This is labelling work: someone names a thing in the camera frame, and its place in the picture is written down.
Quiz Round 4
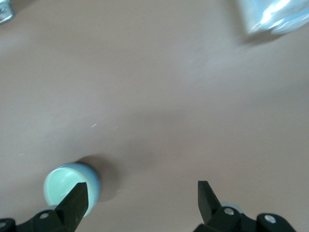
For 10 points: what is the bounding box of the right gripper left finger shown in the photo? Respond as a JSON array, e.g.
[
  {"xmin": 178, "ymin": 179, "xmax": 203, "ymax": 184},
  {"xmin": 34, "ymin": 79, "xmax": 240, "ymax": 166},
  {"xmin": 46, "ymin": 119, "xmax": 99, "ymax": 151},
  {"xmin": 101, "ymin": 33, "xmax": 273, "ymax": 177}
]
[{"xmin": 0, "ymin": 181, "xmax": 90, "ymax": 232}]

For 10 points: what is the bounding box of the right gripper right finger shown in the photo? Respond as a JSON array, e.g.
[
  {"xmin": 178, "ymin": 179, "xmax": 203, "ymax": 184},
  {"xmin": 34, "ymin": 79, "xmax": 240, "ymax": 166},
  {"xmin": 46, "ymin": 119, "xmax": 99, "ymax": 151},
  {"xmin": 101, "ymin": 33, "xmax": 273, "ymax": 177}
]
[{"xmin": 194, "ymin": 180, "xmax": 296, "ymax": 232}]

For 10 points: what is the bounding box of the blue bowl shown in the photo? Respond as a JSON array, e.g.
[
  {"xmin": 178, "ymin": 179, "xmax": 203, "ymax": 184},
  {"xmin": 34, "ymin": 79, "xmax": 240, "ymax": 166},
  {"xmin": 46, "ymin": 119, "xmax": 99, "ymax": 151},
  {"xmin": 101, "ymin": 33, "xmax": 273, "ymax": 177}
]
[{"xmin": 43, "ymin": 163, "xmax": 101, "ymax": 217}]

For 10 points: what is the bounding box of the clear plastic lidded container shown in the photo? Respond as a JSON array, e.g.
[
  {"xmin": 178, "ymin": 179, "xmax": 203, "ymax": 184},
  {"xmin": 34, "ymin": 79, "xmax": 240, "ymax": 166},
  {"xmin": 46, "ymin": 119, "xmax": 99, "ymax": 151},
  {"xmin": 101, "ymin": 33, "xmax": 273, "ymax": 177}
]
[{"xmin": 235, "ymin": 0, "xmax": 309, "ymax": 37}]

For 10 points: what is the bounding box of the silver metal table bracket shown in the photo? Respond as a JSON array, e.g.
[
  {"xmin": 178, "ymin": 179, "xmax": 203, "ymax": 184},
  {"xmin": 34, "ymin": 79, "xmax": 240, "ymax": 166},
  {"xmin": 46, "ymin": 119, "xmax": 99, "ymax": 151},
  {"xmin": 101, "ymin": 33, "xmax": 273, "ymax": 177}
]
[{"xmin": 0, "ymin": 0, "xmax": 16, "ymax": 25}]

